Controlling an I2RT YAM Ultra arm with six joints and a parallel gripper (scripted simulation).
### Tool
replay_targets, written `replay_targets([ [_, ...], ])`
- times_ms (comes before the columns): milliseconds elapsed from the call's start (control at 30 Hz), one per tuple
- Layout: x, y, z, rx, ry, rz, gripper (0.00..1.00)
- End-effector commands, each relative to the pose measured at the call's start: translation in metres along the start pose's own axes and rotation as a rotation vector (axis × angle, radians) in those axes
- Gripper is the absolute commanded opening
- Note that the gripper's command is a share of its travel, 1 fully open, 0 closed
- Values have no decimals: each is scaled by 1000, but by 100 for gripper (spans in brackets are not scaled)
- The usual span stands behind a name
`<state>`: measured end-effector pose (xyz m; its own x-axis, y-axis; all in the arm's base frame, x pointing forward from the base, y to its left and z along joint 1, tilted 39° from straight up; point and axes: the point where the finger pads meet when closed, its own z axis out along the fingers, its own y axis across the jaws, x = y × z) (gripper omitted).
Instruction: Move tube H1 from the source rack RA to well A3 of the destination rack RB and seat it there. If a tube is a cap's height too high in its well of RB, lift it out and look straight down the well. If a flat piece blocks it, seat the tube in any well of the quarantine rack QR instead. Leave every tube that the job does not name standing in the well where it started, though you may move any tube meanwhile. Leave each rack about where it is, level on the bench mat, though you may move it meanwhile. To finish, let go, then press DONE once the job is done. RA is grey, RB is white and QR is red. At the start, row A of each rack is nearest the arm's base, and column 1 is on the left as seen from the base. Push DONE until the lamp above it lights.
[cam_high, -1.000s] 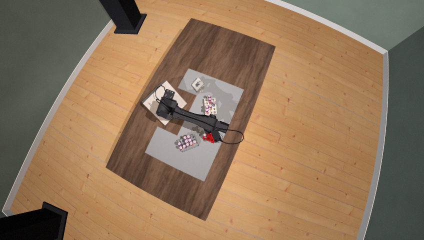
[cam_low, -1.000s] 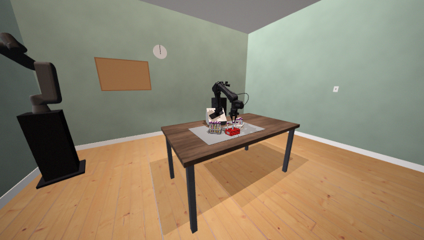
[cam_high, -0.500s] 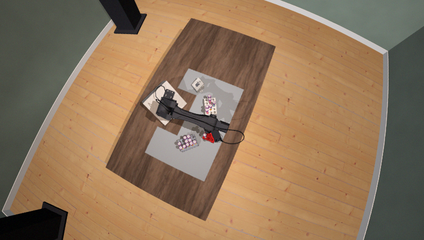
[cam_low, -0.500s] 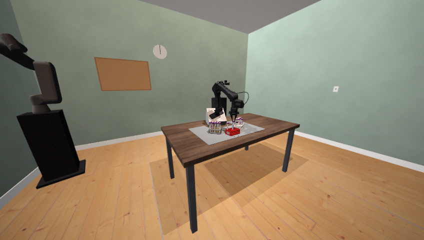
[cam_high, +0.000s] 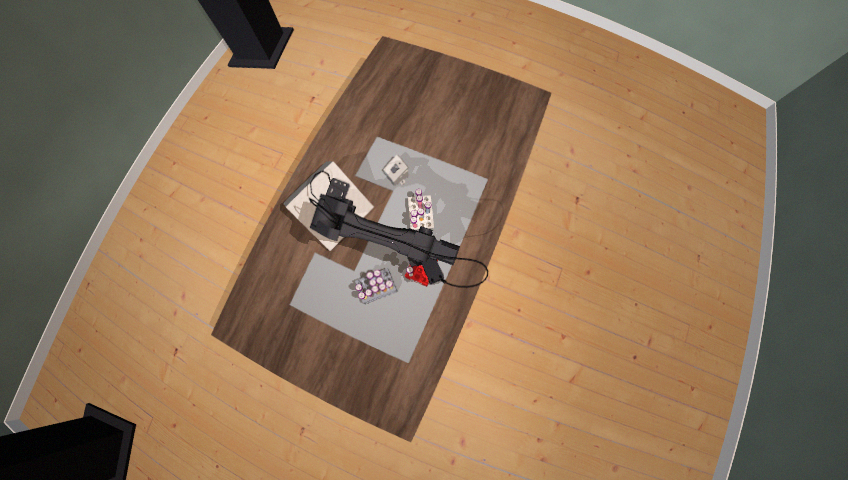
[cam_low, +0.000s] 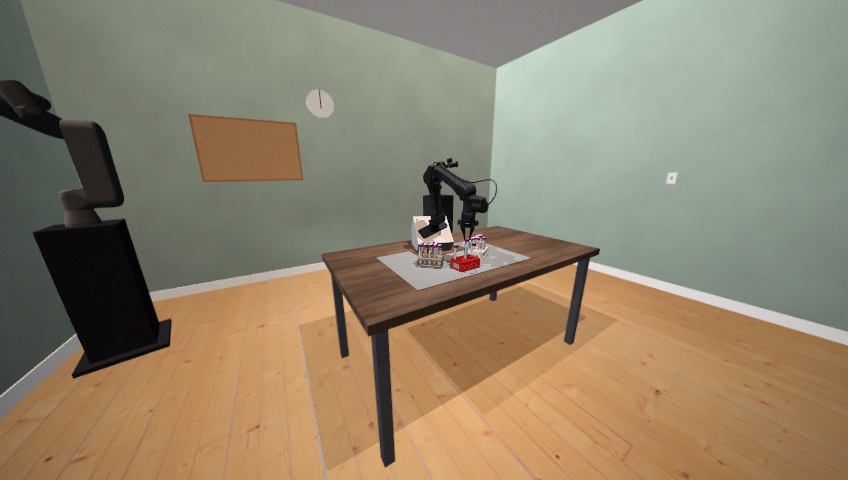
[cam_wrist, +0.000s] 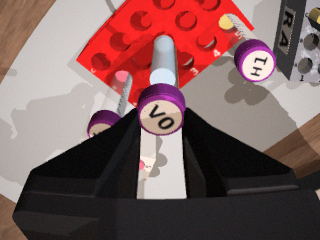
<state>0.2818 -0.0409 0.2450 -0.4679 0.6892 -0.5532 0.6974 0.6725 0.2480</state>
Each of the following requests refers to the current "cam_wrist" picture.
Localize white tube rack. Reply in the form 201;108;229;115
79;115;156;183

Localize red tube rack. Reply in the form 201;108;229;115
76;0;254;108

